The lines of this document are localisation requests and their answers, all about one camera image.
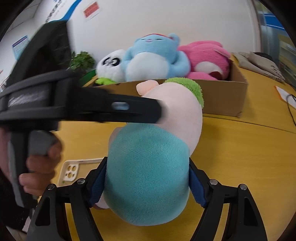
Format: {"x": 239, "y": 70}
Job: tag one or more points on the brown cardboard box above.
{"x": 221, "y": 97}

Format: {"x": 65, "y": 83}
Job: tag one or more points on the clear white phone case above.
{"x": 72, "y": 170}

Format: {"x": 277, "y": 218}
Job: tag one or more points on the panda plush toy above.
{"x": 108, "y": 70}

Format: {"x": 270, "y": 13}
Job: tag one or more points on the grey folded cloth bag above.
{"x": 259, "y": 64}

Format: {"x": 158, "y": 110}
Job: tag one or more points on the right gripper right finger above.
{"x": 244, "y": 221}

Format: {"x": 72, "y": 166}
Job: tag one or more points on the blue wall poster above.
{"x": 19, "y": 46}

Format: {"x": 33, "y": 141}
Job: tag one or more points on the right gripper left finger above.
{"x": 63, "y": 209}

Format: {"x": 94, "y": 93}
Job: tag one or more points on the red wall notice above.
{"x": 91, "y": 10}

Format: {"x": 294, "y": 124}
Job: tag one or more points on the blue plush toy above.
{"x": 155, "y": 56}

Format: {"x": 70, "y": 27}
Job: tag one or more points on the white paper sheet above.
{"x": 285, "y": 96}

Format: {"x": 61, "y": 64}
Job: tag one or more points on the person's left hand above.
{"x": 41, "y": 168}

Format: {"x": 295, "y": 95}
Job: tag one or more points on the pig plush teal pants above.
{"x": 147, "y": 172}

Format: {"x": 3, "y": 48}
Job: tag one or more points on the potted green plant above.
{"x": 82, "y": 60}

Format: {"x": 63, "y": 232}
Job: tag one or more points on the pink plush toy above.
{"x": 208, "y": 59}

